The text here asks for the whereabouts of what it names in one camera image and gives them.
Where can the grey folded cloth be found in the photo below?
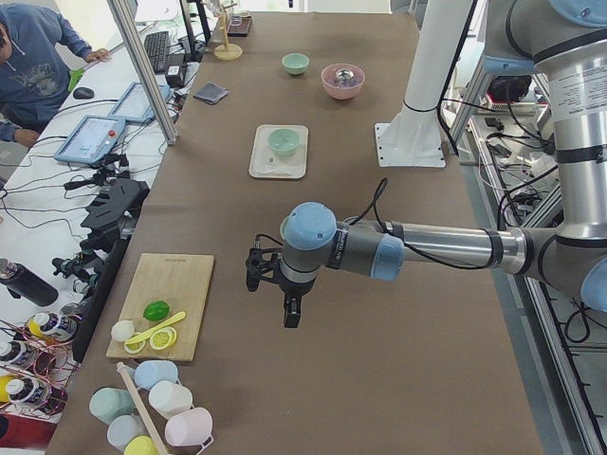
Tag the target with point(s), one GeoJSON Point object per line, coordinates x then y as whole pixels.
{"type": "Point", "coordinates": [211, 93]}

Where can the aluminium frame post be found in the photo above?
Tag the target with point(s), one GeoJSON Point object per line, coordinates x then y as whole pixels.
{"type": "Point", "coordinates": [126, 25]}

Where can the black power adapter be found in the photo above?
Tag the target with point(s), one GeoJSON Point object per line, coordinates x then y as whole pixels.
{"type": "Point", "coordinates": [175, 70]}

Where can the black water bottle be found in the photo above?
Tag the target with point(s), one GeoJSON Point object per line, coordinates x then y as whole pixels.
{"type": "Point", "coordinates": [23, 283]}

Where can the copper wire basket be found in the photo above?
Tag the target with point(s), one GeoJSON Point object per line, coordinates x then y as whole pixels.
{"type": "Point", "coordinates": [54, 365]}

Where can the green bowl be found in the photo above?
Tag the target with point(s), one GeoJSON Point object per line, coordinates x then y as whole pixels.
{"type": "Point", "coordinates": [295, 64]}
{"type": "Point", "coordinates": [283, 141]}

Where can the pink cup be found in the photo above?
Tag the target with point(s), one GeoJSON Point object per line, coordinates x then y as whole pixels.
{"type": "Point", "coordinates": [192, 427]}

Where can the lemon slice left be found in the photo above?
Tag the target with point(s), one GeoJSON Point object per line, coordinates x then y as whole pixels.
{"type": "Point", "coordinates": [133, 348]}

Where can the bottle middle dark label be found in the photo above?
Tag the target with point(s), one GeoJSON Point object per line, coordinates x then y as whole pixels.
{"type": "Point", "coordinates": [18, 353]}

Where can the white cup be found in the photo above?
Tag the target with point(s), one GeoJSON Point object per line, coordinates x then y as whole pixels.
{"type": "Point", "coordinates": [170, 399]}

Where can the dark wooden tray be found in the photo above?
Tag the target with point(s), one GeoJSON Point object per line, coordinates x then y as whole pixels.
{"type": "Point", "coordinates": [239, 25]}

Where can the yellow plastic knife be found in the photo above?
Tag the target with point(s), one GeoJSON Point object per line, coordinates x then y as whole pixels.
{"type": "Point", "coordinates": [165, 323]}

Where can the person in blue hoodie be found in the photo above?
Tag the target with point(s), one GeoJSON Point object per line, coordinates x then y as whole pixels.
{"type": "Point", "coordinates": [34, 77]}

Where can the black gripper holder rack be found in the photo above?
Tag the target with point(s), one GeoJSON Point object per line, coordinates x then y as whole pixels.
{"type": "Point", "coordinates": [97, 264]}

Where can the green lime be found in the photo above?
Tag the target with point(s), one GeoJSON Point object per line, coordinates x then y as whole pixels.
{"type": "Point", "coordinates": [156, 310]}

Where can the yellow bottle upper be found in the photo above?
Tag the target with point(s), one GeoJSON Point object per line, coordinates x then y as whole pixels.
{"type": "Point", "coordinates": [59, 327]}

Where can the cream rectangular tray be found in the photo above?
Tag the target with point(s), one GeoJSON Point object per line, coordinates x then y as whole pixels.
{"type": "Point", "coordinates": [264, 164]}

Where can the black computer mouse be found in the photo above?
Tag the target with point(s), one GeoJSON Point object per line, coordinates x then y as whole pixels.
{"type": "Point", "coordinates": [83, 93]}

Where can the yellow bottle lower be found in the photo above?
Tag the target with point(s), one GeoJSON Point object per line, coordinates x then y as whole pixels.
{"type": "Point", "coordinates": [28, 391]}

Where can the wooden stand with base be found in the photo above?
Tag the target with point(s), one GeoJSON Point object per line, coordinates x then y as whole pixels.
{"type": "Point", "coordinates": [226, 51]}

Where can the yellow bottle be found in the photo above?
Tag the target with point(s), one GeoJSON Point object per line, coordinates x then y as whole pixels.
{"type": "Point", "coordinates": [59, 327]}
{"type": "Point", "coordinates": [28, 391]}

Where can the teach pendant tablet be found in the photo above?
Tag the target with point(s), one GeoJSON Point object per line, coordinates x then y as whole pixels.
{"type": "Point", "coordinates": [133, 106]}
{"type": "Point", "coordinates": [92, 139]}

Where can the pink bowl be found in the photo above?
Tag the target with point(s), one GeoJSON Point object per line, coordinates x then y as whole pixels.
{"type": "Point", "coordinates": [342, 81]}

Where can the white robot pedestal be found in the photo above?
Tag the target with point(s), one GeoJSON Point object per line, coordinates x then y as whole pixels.
{"type": "Point", "coordinates": [412, 138]}

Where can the white lemon end piece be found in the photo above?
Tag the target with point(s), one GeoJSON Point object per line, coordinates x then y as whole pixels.
{"type": "Point", "coordinates": [122, 330]}

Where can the light blue cup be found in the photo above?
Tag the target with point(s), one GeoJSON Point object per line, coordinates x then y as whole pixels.
{"type": "Point", "coordinates": [150, 372]}

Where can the lemon slice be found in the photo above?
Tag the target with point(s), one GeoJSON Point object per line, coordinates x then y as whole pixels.
{"type": "Point", "coordinates": [133, 348]}
{"type": "Point", "coordinates": [163, 338]}

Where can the wooden cutting board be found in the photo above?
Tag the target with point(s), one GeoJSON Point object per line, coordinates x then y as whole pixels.
{"type": "Point", "coordinates": [163, 286]}

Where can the teach pendant tablet near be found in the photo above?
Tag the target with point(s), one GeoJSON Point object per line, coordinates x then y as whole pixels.
{"type": "Point", "coordinates": [92, 139]}

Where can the lemon slice right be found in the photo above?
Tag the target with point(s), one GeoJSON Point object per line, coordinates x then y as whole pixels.
{"type": "Point", "coordinates": [163, 338]}

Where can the black keyboard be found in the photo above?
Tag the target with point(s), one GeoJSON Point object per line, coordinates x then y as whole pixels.
{"type": "Point", "coordinates": [156, 46]}

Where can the yellow cup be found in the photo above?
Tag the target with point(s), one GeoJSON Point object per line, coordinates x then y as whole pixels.
{"type": "Point", "coordinates": [141, 445]}

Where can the mint green cup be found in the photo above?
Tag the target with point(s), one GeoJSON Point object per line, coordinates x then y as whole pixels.
{"type": "Point", "coordinates": [107, 404]}

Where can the teach pendant tablet far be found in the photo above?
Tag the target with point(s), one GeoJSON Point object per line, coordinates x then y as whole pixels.
{"type": "Point", "coordinates": [133, 106]}

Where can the pale blue cup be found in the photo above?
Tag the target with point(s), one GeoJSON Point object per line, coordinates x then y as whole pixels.
{"type": "Point", "coordinates": [123, 430]}

